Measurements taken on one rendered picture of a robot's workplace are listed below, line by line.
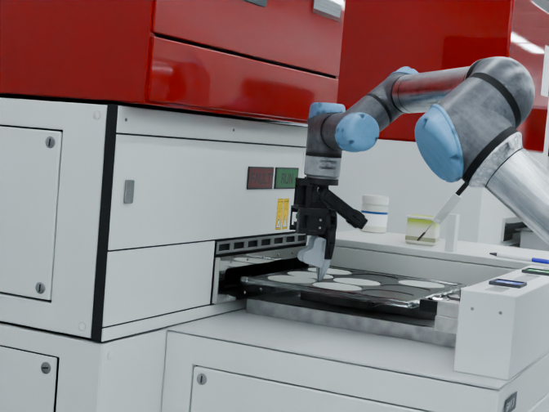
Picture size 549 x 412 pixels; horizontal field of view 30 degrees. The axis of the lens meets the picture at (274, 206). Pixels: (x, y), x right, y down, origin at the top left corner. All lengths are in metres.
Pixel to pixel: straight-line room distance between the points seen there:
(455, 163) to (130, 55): 0.56
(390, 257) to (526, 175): 0.80
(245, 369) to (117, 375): 0.23
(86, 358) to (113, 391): 0.08
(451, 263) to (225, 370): 0.67
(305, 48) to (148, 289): 0.68
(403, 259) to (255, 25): 0.67
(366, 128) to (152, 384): 0.63
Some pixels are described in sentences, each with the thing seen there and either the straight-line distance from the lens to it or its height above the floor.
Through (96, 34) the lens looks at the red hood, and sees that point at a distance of 1.77.
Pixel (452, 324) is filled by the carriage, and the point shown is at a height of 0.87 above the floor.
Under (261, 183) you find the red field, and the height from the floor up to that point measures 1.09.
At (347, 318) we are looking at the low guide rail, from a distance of 2.05.
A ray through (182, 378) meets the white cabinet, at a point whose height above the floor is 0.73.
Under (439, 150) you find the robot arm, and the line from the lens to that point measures 1.63.
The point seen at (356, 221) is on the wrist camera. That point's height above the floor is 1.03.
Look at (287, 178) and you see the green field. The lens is 2.30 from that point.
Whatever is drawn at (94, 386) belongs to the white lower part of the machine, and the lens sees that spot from 1.79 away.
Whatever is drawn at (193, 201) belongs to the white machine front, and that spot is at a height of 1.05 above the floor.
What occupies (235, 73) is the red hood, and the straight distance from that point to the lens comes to 1.96.
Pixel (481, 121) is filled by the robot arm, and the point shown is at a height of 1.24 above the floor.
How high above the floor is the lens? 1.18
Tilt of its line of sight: 4 degrees down
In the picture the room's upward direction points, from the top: 5 degrees clockwise
